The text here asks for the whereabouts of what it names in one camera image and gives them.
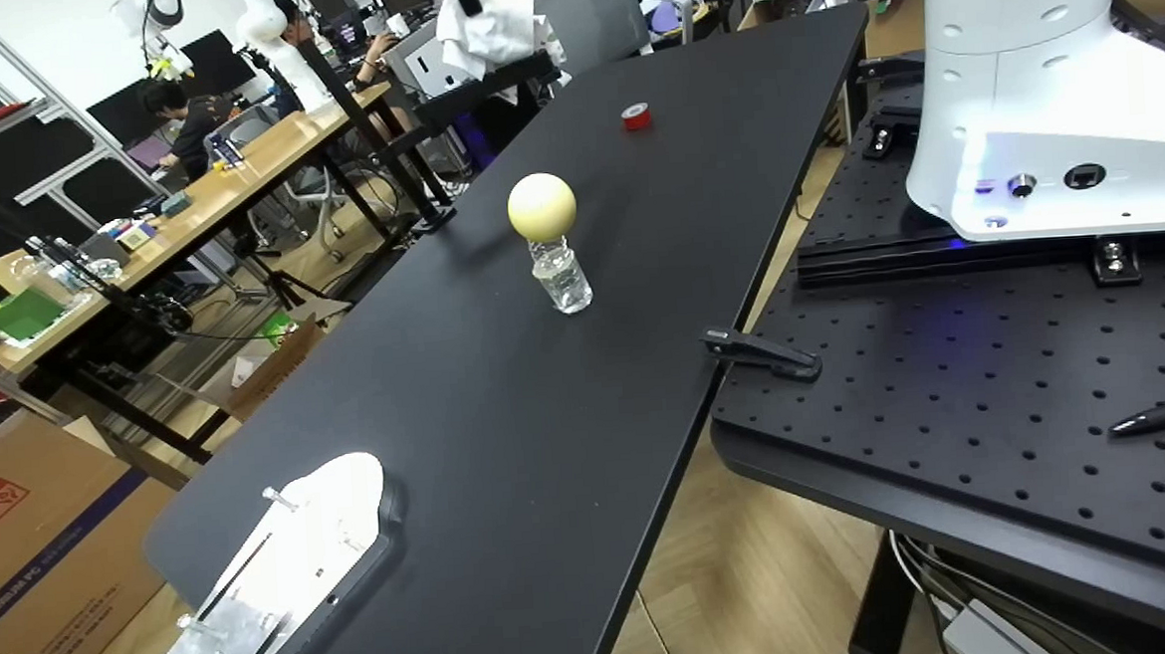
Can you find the person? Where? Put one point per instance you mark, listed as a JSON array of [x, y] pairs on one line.
[[188, 123], [370, 69]]

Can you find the white cloth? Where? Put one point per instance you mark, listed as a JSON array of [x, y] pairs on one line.
[[487, 28]]

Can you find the black monitor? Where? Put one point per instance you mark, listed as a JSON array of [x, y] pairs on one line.
[[210, 67]]

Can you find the open cardboard box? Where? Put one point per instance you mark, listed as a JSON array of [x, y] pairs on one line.
[[271, 373]]

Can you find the black clamp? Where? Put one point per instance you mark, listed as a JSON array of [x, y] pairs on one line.
[[763, 353]]

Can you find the metal frame shelf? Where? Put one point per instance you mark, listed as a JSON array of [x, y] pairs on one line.
[[5, 148]]

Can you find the grey power brick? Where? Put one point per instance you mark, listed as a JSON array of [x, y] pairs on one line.
[[993, 636]]

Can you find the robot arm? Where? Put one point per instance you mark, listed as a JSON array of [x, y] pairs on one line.
[[1039, 94]]

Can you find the wooden table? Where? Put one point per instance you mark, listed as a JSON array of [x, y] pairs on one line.
[[216, 192]]

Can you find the grey office chair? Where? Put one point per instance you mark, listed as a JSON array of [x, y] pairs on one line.
[[591, 13]]

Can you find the red tape roll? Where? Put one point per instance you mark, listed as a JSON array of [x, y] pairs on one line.
[[636, 117]]

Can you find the large cardboard box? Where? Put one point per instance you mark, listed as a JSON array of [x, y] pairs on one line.
[[36, 545]]

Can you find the black pole stand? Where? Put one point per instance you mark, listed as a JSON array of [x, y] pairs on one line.
[[383, 143]]

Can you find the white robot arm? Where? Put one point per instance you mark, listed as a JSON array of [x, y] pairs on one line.
[[274, 44]]

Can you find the green sheet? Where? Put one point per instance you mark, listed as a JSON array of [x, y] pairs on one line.
[[25, 314]]

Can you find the cream ball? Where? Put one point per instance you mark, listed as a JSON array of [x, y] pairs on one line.
[[541, 208]]

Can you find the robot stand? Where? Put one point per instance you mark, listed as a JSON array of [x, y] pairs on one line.
[[965, 397]]

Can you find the black tripod stand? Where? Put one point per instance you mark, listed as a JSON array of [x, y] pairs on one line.
[[286, 278]]

